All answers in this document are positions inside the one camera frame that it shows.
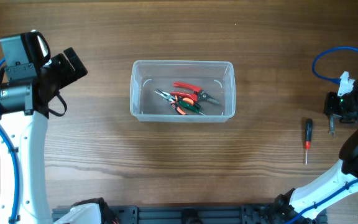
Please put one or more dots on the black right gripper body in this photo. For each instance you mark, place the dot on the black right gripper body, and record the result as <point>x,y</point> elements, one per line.
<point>347,106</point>

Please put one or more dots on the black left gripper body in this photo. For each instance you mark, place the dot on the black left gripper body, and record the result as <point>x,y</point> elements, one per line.
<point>59,70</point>

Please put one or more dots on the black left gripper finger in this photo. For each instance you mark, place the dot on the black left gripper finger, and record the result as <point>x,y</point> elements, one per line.
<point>53,85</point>
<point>79,70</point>

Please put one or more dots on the silver wrench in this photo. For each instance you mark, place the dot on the silver wrench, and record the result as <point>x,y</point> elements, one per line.
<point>332,130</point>

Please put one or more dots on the black red screwdriver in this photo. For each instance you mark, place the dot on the black red screwdriver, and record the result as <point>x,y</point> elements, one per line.
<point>308,134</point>

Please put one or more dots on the clear plastic container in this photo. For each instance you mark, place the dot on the clear plastic container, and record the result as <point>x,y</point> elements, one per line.
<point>183,91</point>

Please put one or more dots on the orange black needle-nose pliers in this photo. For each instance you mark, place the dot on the orange black needle-nose pliers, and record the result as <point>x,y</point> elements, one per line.
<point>173,101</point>

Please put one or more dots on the green handled screwdriver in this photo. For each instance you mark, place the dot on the green handled screwdriver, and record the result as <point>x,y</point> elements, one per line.
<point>190,107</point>

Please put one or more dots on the red handled wire cutters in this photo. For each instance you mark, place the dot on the red handled wire cutters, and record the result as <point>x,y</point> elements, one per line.
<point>197,93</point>

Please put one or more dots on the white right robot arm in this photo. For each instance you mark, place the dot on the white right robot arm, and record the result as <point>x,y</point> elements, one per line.
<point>304,204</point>

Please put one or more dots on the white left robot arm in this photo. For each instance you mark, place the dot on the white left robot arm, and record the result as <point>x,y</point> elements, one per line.
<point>30,77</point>

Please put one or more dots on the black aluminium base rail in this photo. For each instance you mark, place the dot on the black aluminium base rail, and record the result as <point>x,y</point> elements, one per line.
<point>244,214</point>

